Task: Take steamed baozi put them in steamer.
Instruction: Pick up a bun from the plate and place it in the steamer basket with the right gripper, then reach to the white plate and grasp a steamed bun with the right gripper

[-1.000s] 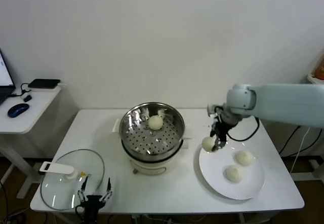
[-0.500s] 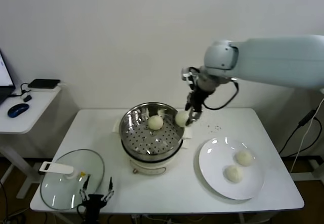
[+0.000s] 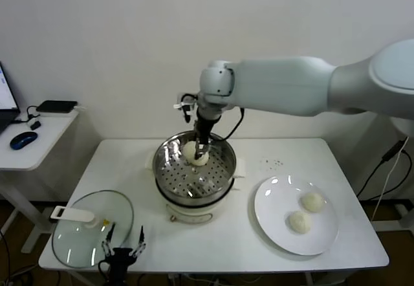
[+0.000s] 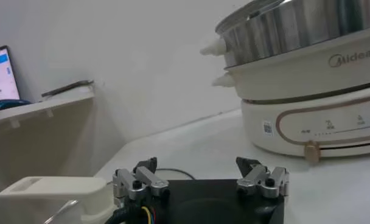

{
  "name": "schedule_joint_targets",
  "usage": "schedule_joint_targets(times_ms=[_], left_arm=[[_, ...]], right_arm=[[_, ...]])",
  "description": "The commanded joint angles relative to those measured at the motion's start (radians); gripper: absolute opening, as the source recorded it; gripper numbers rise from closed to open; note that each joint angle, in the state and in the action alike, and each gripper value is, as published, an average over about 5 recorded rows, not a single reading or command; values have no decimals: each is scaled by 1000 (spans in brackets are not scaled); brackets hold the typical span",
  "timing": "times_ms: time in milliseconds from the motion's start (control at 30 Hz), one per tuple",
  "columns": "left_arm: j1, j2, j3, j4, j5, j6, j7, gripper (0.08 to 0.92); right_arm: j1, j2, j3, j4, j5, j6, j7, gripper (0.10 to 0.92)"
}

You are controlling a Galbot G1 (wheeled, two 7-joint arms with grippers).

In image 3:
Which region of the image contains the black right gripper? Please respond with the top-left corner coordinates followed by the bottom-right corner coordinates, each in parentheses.
top-left (193, 115), bottom-right (217, 161)

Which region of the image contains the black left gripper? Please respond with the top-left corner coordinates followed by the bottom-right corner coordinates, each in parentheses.
top-left (102, 223), bottom-right (147, 286)

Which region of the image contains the stainless steel steamer basket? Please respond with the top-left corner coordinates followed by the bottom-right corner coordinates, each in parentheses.
top-left (144, 130), bottom-right (246, 203)

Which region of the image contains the white electric cooker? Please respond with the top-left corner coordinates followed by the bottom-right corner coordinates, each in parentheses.
top-left (154, 175), bottom-right (243, 225)

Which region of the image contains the white round plate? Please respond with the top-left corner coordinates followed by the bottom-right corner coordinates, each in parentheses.
top-left (253, 175), bottom-right (340, 256)

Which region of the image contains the white side desk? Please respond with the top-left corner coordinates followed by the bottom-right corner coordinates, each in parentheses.
top-left (0, 106), bottom-right (85, 254)

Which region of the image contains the blue computer mouse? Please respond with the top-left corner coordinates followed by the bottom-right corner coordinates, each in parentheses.
top-left (9, 131), bottom-right (38, 151)

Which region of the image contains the black flat hard drive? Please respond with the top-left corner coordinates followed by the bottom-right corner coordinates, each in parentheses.
top-left (35, 100), bottom-right (78, 115)

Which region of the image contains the black laptop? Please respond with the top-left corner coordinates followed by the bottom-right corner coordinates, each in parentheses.
top-left (0, 61), bottom-right (20, 135)

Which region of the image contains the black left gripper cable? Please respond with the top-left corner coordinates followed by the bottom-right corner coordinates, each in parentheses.
top-left (98, 259), bottom-right (113, 282)

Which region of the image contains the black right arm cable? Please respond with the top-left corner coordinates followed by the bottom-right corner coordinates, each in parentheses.
top-left (212, 107), bottom-right (245, 141)

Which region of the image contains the glass lid with white handle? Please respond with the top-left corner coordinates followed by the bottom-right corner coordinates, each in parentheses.
top-left (49, 190), bottom-right (135, 269)

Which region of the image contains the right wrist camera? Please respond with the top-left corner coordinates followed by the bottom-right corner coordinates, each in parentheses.
top-left (173, 93), bottom-right (199, 122)

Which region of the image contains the thin black desk cable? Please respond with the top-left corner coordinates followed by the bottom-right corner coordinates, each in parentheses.
top-left (12, 105), bottom-right (41, 126)

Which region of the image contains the white hanging cable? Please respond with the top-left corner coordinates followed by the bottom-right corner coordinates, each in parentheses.
top-left (371, 130), bottom-right (409, 223)

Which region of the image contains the black power cable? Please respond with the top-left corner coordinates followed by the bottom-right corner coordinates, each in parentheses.
top-left (355, 138), bottom-right (411, 200)

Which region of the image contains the white desk frame foot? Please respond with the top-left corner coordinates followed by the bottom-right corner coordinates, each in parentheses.
top-left (371, 201), bottom-right (414, 232)

